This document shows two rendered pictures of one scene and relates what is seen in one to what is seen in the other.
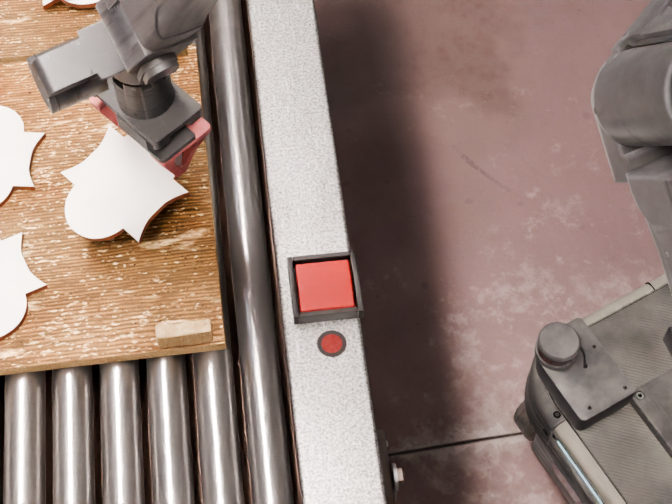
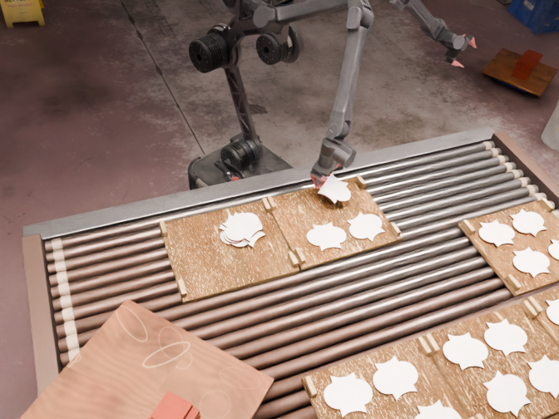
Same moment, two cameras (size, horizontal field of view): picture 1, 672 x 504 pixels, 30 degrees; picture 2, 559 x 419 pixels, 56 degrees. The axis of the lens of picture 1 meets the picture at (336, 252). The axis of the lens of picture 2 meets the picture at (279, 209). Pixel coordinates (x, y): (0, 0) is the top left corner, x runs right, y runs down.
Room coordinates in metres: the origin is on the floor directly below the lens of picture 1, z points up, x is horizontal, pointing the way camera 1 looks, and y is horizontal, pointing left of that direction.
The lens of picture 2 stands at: (1.41, 1.53, 2.41)
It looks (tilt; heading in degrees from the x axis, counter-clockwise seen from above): 47 degrees down; 250
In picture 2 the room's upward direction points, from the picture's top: 7 degrees clockwise
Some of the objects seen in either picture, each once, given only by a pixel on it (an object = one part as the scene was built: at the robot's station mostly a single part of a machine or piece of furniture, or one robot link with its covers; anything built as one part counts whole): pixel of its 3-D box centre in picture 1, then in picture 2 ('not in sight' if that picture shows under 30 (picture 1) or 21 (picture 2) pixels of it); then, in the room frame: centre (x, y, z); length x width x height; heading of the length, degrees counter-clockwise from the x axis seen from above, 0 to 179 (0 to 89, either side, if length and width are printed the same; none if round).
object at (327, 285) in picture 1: (324, 287); not in sight; (0.66, 0.01, 0.92); 0.06 x 0.06 x 0.01; 7
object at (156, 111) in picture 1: (143, 85); (326, 160); (0.78, 0.19, 1.13); 0.10 x 0.07 x 0.07; 46
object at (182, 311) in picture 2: not in sight; (344, 264); (0.77, 0.51, 0.90); 1.95 x 0.05 x 0.05; 7
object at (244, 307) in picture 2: not in sight; (350, 275); (0.77, 0.56, 0.90); 1.95 x 0.05 x 0.05; 7
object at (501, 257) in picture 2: not in sight; (530, 242); (0.05, 0.57, 0.94); 0.41 x 0.35 x 0.04; 7
